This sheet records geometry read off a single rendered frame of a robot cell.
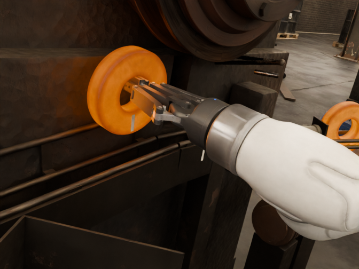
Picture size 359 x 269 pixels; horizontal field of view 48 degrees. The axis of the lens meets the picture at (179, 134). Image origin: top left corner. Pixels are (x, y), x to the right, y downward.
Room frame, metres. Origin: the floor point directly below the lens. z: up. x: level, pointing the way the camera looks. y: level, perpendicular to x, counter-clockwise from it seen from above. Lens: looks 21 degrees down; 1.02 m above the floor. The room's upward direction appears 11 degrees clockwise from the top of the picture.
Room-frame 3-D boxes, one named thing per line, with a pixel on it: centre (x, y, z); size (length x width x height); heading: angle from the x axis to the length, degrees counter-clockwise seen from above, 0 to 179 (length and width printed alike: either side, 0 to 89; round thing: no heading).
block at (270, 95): (1.02, -0.17, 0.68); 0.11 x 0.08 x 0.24; 51
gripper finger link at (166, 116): (0.55, 0.01, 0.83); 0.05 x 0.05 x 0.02; 52
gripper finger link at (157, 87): (0.62, 0.02, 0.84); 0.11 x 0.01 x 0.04; 49
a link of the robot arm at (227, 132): (0.52, -0.08, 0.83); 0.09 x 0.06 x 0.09; 141
